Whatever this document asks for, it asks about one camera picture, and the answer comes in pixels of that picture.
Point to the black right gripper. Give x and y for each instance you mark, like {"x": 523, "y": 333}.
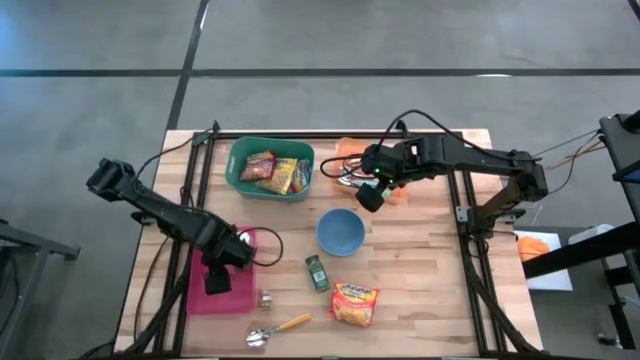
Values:
{"x": 405, "y": 157}

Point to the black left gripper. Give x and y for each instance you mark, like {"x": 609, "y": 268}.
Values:
{"x": 227, "y": 252}

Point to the white-lidded seasoning jar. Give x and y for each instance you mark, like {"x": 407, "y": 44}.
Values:
{"x": 245, "y": 238}

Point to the yellow blue ramen packet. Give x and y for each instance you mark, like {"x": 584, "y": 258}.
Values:
{"x": 282, "y": 177}

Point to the green-label oregano jar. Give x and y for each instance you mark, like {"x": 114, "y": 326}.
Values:
{"x": 318, "y": 275}

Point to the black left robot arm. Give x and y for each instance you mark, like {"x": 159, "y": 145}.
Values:
{"x": 170, "y": 220}

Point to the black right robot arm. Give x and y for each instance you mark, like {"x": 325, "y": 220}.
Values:
{"x": 475, "y": 155}

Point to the pink plastic bin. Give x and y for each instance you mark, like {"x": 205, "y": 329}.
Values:
{"x": 240, "y": 300}

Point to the blue bowl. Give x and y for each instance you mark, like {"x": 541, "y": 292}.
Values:
{"x": 341, "y": 232}

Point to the small clear glass jar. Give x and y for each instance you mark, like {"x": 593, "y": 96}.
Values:
{"x": 265, "y": 300}

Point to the orange plastic bin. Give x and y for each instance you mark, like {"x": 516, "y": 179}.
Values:
{"x": 350, "y": 147}

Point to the blue red ramen packet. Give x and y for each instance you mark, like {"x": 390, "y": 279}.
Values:
{"x": 303, "y": 175}

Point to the orange Maruchan ramen packet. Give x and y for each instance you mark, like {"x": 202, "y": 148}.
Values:
{"x": 354, "y": 305}

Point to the teal plastic bin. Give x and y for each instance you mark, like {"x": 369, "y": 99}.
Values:
{"x": 240, "y": 147}

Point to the orange cloth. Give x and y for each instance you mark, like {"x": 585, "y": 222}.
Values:
{"x": 532, "y": 248}

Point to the dark grey metal stand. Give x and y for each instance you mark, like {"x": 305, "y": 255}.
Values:
{"x": 50, "y": 246}

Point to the white paper sheet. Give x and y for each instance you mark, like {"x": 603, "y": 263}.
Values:
{"x": 552, "y": 280}

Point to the white container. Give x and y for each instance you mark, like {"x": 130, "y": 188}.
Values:
{"x": 590, "y": 234}

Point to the black side table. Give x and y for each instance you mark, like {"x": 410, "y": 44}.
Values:
{"x": 620, "y": 150}

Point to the small black floor object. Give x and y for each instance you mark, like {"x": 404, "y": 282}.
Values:
{"x": 610, "y": 341}

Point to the black aluminium rig frame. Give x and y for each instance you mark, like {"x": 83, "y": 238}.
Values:
{"x": 325, "y": 134}

